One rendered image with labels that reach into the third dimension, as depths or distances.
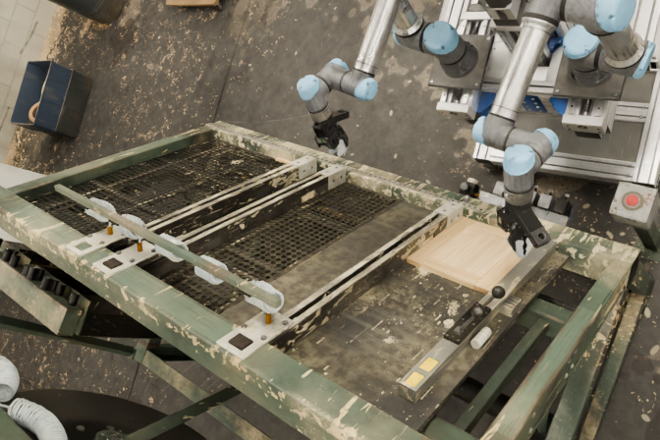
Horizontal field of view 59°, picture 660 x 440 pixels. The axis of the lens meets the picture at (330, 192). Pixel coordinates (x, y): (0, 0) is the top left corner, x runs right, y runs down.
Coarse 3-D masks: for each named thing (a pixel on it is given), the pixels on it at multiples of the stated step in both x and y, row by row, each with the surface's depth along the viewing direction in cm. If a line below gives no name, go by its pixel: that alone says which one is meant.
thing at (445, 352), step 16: (528, 256) 201; (544, 256) 203; (512, 272) 192; (528, 272) 193; (512, 288) 184; (496, 304) 176; (432, 352) 157; (448, 352) 157; (416, 368) 151; (432, 368) 151; (400, 384) 147; (416, 400) 146
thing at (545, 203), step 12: (468, 180) 251; (456, 192) 247; (468, 192) 249; (480, 192) 247; (492, 192) 256; (540, 192) 248; (552, 192) 233; (504, 204) 240; (540, 204) 230; (552, 204) 232; (564, 204) 226; (540, 216) 232; (552, 216) 229; (564, 216) 227
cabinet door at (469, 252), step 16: (464, 224) 227; (480, 224) 227; (432, 240) 216; (448, 240) 216; (464, 240) 216; (480, 240) 216; (496, 240) 216; (416, 256) 205; (432, 256) 206; (448, 256) 206; (464, 256) 206; (480, 256) 206; (496, 256) 206; (512, 256) 205; (432, 272) 199; (448, 272) 196; (464, 272) 196; (480, 272) 197; (496, 272) 196; (480, 288) 188
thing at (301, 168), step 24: (288, 168) 263; (312, 168) 273; (240, 192) 240; (264, 192) 252; (168, 216) 220; (192, 216) 224; (216, 216) 233; (96, 240) 197; (120, 240) 201; (144, 240) 209
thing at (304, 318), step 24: (432, 216) 221; (456, 216) 228; (408, 240) 205; (360, 264) 190; (384, 264) 193; (264, 288) 151; (336, 288) 179; (360, 288) 185; (264, 312) 160; (288, 312) 167; (312, 312) 168; (336, 312) 178; (264, 336) 151; (288, 336) 161
